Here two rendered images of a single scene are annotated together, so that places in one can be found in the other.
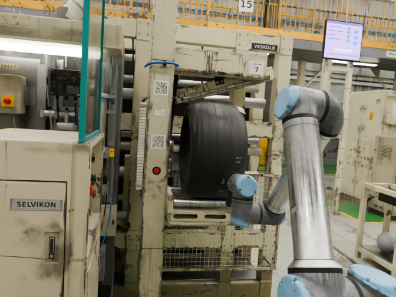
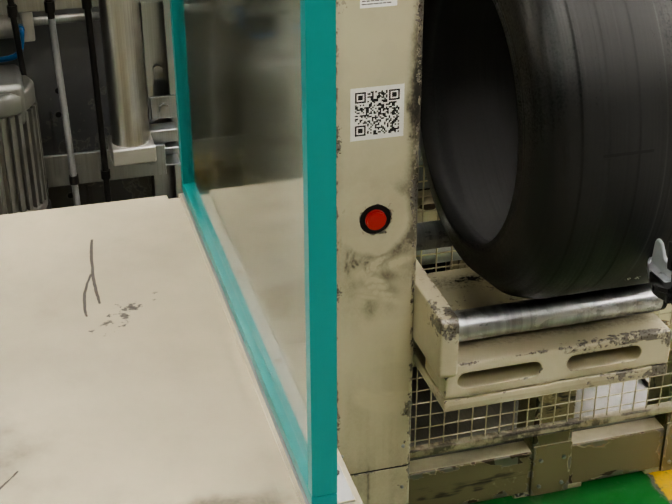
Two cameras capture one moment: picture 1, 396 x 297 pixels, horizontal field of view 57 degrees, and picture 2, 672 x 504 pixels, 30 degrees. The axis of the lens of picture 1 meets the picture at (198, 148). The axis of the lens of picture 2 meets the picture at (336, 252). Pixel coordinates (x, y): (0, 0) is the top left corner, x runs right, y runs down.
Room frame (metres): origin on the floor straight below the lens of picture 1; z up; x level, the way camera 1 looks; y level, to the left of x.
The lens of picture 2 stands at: (0.40, 0.41, 1.85)
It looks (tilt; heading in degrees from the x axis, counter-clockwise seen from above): 28 degrees down; 355
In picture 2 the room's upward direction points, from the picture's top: straight up
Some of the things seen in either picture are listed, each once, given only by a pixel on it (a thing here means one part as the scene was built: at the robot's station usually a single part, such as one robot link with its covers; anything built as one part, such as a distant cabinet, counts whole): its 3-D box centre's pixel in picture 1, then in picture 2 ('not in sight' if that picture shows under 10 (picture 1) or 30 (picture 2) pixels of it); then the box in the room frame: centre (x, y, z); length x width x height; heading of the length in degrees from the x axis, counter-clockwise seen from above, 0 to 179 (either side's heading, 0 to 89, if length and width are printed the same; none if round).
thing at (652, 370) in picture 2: (196, 214); (510, 323); (2.09, -0.02, 0.80); 0.37 x 0.36 x 0.02; 11
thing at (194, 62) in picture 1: (216, 65); not in sight; (2.40, -0.09, 1.71); 0.61 x 0.25 x 0.15; 101
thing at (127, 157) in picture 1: (126, 207); not in sight; (2.82, 0.54, 0.61); 0.33 x 0.06 x 0.86; 11
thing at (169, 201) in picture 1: (167, 195); (406, 283); (2.06, 0.16, 0.90); 0.40 x 0.03 x 0.10; 11
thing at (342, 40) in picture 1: (342, 40); not in sight; (5.42, -2.00, 2.60); 0.60 x 0.05 x 0.55; 101
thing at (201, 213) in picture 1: (201, 214); (548, 349); (1.95, -0.04, 0.84); 0.36 x 0.09 x 0.06; 101
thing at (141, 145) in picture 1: (141, 145); not in sight; (1.98, 0.31, 1.19); 0.05 x 0.04 x 0.48; 11
